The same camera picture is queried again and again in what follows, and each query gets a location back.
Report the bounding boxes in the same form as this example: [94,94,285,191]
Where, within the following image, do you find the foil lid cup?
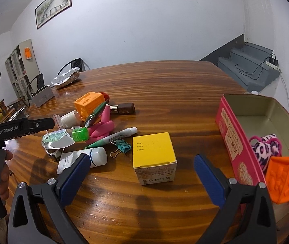
[41,129,75,155]

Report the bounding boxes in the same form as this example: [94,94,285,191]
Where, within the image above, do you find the white squeeze tube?
[56,147,107,174]

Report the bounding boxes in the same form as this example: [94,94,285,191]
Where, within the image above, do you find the green bottle cap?
[71,127,89,142]

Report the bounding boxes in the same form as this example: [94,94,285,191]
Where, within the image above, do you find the small white jar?
[60,110,83,128]

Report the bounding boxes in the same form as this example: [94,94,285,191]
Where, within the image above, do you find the pink rubber toy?
[86,105,115,144]

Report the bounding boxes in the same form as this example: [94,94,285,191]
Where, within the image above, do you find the green foil sachet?
[84,100,109,128]

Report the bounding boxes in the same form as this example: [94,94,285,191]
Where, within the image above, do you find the orange cube toy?
[74,92,105,121]

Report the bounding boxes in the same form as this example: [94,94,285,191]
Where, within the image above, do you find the green white marker pen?
[85,127,138,149]

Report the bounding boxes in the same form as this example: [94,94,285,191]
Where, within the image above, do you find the yellow cardboard box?
[132,132,178,186]

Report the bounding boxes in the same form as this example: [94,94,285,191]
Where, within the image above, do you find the person's left hand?
[0,149,13,201]

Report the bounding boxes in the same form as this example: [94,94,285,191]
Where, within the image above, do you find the orange cube in box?
[265,156,289,204]

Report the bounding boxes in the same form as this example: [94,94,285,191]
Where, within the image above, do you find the grey open box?
[31,85,54,107]

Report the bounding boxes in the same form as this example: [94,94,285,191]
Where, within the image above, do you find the black chair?
[57,58,90,75]
[26,73,45,101]

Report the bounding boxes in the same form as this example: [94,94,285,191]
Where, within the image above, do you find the pink leopard plush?
[249,134,282,172]

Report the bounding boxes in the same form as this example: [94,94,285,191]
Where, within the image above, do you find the grey cabinet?
[5,39,40,106]

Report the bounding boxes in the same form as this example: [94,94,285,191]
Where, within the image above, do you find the teal binder clip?
[110,139,132,158]

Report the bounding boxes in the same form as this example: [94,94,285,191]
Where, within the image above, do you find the foil tray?
[51,67,80,89]

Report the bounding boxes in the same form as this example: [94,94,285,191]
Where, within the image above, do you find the pink tin box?
[215,94,289,228]

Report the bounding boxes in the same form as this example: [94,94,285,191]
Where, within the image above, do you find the brown lipstick tube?
[110,103,136,115]

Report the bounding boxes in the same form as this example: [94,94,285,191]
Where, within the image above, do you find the red ball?
[101,92,110,102]

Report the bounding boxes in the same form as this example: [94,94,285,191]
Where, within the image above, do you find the framed landscape painting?
[35,0,72,29]

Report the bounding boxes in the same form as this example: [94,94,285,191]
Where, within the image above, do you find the grey stairs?
[218,42,280,92]

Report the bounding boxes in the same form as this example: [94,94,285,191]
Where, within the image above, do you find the white power strip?
[266,61,280,72]

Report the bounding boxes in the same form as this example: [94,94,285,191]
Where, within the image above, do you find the white door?
[244,0,274,50]

